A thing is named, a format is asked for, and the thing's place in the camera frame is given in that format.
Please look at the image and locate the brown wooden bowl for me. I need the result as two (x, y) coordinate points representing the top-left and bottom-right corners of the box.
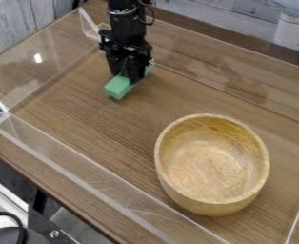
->
(153, 113), (270, 216)

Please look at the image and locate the grey metal clamp plate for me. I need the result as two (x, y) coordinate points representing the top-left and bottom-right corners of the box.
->
(27, 209), (79, 244)

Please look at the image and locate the black cable loop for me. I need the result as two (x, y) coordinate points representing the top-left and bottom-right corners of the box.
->
(0, 211), (29, 244)

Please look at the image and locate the clear acrylic enclosure wall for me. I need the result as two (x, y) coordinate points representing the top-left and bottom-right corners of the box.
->
(0, 10), (299, 244)

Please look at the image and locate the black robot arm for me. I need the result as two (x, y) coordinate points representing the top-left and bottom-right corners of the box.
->
(98, 0), (154, 84)

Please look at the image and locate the clear acrylic corner bracket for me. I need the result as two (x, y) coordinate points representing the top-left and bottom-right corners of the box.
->
(77, 8), (110, 42)

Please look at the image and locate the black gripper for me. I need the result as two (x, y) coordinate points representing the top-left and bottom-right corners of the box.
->
(98, 7), (152, 85)

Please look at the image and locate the green rectangular block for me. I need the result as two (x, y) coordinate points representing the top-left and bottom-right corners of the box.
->
(102, 63), (154, 100)

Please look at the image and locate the white cylindrical container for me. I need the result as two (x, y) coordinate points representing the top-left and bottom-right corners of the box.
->
(273, 9), (299, 51)

